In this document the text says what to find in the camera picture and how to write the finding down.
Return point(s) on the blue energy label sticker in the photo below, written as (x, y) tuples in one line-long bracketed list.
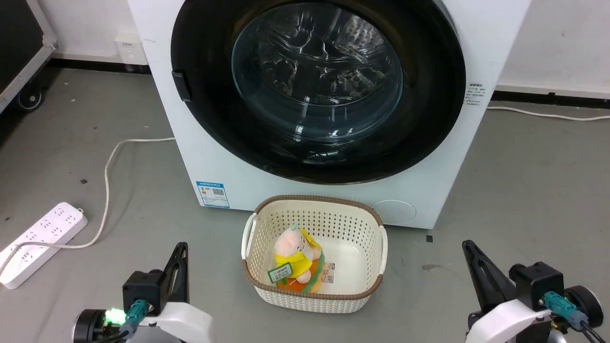
[(213, 194)]

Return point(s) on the cream perforated laundry basket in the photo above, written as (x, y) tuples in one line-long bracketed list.
[(350, 259)]

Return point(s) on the round white filter cover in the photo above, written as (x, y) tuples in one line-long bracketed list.
[(394, 212)]

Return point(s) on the paper label with barcode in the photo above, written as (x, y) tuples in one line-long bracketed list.
[(328, 273)]

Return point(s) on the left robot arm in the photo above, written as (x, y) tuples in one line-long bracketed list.
[(88, 326)]

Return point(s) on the green white toy tag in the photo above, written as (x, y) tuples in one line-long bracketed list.
[(279, 272)]

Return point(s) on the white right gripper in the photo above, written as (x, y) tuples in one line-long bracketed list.
[(505, 324)]

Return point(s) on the black caster wheel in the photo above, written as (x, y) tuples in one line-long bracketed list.
[(29, 98)]

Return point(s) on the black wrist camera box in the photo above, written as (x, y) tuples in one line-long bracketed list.
[(143, 290), (536, 281)]

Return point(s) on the small black text sticker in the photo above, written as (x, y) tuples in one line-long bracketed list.
[(475, 96)]

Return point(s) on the round black glass washer door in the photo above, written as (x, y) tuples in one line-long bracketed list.
[(429, 119)]

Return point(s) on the white front-load washing machine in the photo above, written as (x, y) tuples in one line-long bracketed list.
[(200, 157)]

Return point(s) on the black case with metal edge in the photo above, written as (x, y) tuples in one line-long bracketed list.
[(19, 43)]

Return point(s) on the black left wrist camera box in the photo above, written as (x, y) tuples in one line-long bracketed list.
[(143, 290)]

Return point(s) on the pink pig plush toy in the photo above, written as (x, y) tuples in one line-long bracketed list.
[(298, 257)]

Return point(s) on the white power strip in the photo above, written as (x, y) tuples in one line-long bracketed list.
[(42, 242)]

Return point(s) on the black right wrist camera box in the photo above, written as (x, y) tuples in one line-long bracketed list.
[(536, 281)]

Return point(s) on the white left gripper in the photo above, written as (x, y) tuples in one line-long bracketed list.
[(183, 324)]

